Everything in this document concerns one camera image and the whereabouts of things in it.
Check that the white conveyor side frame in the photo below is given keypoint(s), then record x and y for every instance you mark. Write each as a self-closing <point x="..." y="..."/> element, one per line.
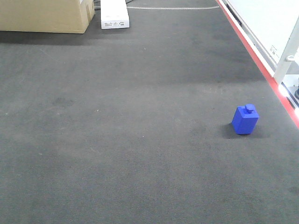
<point x="273" y="26"/>

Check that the blue plastic block part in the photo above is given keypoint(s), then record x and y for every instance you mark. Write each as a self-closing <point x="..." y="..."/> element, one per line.
<point x="245" y="119"/>

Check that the brown cardboard box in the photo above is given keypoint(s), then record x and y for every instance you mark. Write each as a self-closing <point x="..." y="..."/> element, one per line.
<point x="50" y="16"/>

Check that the red conveyor edge strip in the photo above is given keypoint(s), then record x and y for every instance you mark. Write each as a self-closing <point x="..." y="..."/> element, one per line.
<point x="259" y="61"/>

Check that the white long carton box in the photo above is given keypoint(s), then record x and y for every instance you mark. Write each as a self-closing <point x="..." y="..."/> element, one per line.
<point x="114" y="14"/>

